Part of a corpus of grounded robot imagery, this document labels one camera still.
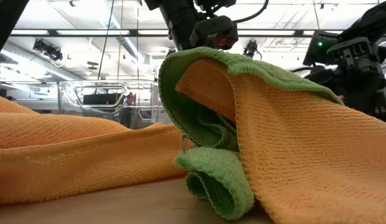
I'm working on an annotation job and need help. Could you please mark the orange microfiber towel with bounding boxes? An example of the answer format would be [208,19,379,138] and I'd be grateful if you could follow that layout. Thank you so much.
[175,58,386,224]
[0,93,193,205]

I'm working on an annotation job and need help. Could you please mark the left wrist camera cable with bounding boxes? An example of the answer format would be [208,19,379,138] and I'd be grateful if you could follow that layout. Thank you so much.
[232,0,270,25]

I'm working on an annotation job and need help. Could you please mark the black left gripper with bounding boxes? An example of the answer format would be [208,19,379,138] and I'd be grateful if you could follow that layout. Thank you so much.
[145,0,198,50]

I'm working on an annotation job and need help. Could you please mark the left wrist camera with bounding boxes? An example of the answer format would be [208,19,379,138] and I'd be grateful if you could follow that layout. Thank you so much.
[188,14,239,51]

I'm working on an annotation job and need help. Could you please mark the black monitor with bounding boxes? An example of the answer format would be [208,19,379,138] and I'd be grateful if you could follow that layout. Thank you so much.
[83,93,124,106]

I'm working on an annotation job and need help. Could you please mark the overhead light bar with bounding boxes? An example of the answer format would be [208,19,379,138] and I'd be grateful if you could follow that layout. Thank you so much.
[9,29,386,39]

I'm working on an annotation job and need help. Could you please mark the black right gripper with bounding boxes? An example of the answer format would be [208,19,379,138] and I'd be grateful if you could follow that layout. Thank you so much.
[324,37,386,106]

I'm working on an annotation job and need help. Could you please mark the green microfiber towel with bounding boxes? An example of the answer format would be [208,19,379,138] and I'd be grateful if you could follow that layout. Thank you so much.
[157,46,344,221]

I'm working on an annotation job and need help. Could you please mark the clear plastic bin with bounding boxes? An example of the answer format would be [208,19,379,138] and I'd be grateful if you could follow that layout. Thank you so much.
[57,79,173,130]

